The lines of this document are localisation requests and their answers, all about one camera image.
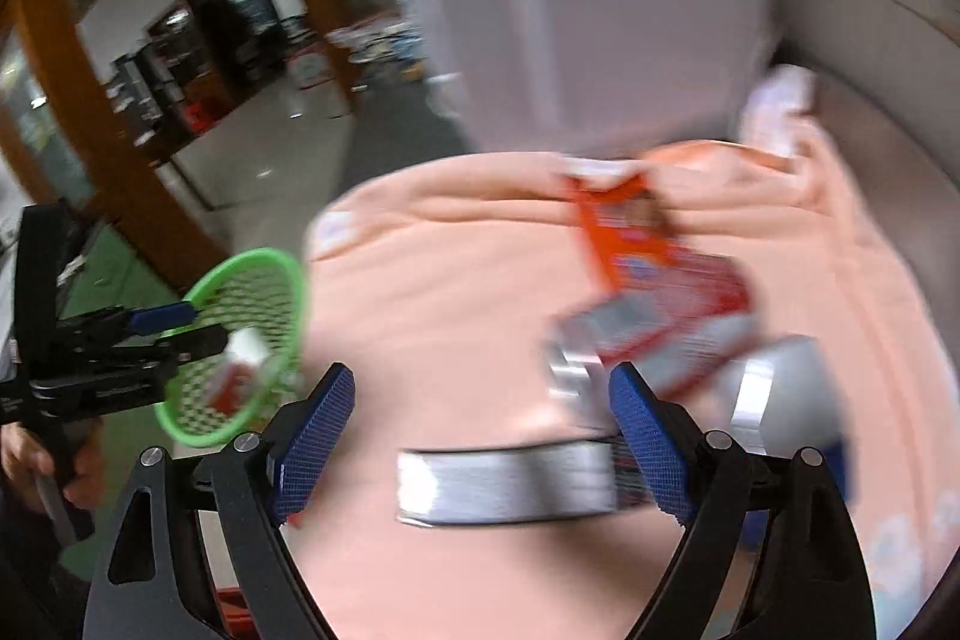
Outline small red stools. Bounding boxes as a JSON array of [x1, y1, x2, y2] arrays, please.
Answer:
[[184, 100, 220, 136]]

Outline tangled black cables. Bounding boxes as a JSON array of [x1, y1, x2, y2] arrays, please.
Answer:
[[330, 14, 430, 80]]

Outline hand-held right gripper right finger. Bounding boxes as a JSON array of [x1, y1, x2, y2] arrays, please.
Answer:
[[607, 361, 877, 640]]

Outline blue drink can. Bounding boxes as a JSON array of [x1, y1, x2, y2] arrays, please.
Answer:
[[731, 336, 852, 506]]

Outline green plastic mesh basket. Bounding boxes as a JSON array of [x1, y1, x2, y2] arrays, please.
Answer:
[[154, 248, 306, 447]]

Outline peach patterned blanket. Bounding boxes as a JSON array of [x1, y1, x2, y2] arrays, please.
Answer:
[[304, 137, 942, 640]]

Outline red snack bag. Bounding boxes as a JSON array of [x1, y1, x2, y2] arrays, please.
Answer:
[[547, 171, 758, 420]]

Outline wooden glass-door cabinet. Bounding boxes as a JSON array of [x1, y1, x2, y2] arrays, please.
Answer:
[[0, 0, 226, 296]]

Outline silver foil wrapper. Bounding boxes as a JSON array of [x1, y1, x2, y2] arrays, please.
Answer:
[[396, 441, 627, 527]]

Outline red plastic stool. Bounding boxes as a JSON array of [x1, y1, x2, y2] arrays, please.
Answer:
[[214, 580, 252, 620]]

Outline red paper cup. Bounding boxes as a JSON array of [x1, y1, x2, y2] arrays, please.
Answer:
[[208, 364, 260, 417]]

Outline white cloth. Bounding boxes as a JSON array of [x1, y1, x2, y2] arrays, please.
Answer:
[[739, 64, 818, 157]]

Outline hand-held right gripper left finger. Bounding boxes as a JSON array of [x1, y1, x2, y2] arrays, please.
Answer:
[[84, 361, 357, 640]]

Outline pink dotted play fence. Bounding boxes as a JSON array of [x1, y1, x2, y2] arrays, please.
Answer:
[[289, 40, 336, 90]]

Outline white microwave oven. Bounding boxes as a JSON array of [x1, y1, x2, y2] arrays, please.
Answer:
[[394, 0, 773, 157]]

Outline dark display cabinet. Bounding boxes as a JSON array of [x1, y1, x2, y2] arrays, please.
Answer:
[[112, 2, 226, 139]]

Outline person's left hand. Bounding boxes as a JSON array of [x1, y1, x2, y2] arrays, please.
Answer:
[[0, 419, 104, 513]]

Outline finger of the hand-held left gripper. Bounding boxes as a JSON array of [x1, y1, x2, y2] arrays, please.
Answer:
[[60, 302, 200, 352], [157, 323, 230, 367]]

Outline white milk carton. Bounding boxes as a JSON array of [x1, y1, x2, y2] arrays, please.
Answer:
[[225, 327, 275, 375]]

